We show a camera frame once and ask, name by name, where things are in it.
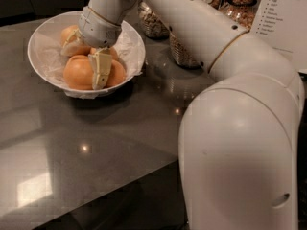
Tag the white allergens sign card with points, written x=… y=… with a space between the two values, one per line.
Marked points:
x=283 y=25

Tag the glass cereal jar left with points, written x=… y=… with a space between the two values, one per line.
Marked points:
x=150 y=23

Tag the white paper bowl liner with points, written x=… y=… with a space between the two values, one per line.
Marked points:
x=48 y=61

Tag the glass cereal jar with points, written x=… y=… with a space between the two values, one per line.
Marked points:
x=150 y=23
x=180 y=55
x=241 y=11

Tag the glass cereal jar right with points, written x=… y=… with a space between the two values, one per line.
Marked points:
x=241 y=11

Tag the white bowl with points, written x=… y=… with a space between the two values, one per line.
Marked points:
x=41 y=48

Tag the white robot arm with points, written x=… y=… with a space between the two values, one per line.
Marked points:
x=237 y=143

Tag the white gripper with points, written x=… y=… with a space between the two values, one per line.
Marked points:
x=97 y=30

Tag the glass cereal jar middle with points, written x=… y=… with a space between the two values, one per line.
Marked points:
x=180 y=55

